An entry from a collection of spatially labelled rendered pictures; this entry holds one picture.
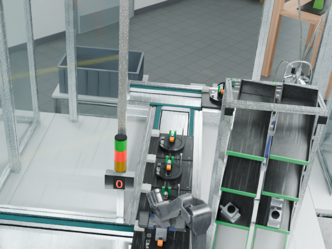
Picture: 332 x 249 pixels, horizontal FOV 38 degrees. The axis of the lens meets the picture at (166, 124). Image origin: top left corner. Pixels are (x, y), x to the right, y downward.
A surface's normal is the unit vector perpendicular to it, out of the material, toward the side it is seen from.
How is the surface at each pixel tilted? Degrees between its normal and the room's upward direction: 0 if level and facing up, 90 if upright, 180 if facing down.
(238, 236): 45
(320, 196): 0
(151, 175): 0
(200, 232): 85
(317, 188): 0
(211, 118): 90
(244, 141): 25
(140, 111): 90
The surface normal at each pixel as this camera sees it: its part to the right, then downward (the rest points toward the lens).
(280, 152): -0.04, -0.56
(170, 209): -0.90, 0.18
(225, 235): -0.13, -0.25
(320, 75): -0.07, 0.52
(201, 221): 0.44, 0.42
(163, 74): 0.07, -0.85
